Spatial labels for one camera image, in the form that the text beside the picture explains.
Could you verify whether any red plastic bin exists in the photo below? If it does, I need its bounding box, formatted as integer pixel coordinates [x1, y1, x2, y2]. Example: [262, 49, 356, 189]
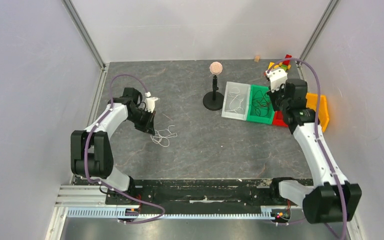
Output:
[272, 111, 288, 128]

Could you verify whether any dark brown wire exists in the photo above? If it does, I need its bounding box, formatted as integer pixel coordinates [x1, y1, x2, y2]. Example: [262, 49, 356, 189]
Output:
[252, 89, 274, 117]

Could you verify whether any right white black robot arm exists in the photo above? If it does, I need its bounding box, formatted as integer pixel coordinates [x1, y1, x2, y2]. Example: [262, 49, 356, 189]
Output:
[267, 78, 362, 224]

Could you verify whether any white wire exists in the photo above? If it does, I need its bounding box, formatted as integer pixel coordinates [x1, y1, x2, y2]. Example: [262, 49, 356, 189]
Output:
[226, 87, 247, 115]

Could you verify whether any green plastic bin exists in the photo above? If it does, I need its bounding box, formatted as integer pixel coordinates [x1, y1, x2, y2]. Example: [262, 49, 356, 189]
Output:
[246, 84, 275, 125]

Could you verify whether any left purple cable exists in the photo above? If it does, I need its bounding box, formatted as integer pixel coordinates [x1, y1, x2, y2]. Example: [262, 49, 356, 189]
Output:
[84, 73, 166, 225]

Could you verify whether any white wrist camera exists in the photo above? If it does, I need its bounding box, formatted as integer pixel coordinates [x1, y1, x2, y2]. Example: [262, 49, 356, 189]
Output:
[144, 91, 159, 113]
[265, 68, 288, 93]

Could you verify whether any white plastic bin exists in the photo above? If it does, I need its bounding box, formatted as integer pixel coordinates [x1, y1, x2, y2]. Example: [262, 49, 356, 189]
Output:
[221, 81, 251, 121]

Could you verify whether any black stand with pink ball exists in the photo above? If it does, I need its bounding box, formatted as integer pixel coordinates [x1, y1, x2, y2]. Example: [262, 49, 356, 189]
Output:
[202, 61, 224, 111]

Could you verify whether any coloured wire bundle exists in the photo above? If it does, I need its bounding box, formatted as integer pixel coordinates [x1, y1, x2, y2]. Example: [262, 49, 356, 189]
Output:
[150, 124, 178, 148]

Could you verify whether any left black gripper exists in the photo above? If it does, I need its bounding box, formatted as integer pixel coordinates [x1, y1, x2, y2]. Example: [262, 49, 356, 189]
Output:
[126, 107, 156, 136]

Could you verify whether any small wooden cube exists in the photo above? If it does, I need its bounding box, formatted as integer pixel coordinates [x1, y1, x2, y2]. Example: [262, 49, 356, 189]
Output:
[254, 55, 261, 63]

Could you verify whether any orange plastic bin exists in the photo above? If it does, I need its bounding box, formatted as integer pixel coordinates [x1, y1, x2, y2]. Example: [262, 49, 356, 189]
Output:
[306, 92, 330, 133]

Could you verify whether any purple cable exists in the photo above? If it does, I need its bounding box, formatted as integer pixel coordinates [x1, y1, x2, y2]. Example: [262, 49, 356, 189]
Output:
[84, 73, 166, 225]
[266, 57, 349, 240]

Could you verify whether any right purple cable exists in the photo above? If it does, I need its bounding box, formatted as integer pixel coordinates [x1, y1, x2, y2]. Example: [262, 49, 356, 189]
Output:
[266, 57, 349, 240]

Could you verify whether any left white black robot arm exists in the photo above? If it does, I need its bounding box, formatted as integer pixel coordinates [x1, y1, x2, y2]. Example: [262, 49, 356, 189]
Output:
[70, 87, 158, 204]

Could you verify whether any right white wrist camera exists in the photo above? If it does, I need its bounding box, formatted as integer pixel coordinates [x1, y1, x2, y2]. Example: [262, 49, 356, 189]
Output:
[265, 68, 288, 93]

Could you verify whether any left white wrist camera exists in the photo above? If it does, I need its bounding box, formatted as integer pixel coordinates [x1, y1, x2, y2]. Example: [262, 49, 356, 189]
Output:
[144, 91, 159, 113]

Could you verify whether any pile of coloured toy blocks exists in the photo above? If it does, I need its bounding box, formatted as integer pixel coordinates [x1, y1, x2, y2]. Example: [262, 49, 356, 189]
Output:
[267, 60, 291, 72]

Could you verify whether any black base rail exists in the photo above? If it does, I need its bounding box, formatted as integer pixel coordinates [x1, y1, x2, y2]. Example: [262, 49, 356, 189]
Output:
[104, 178, 304, 220]

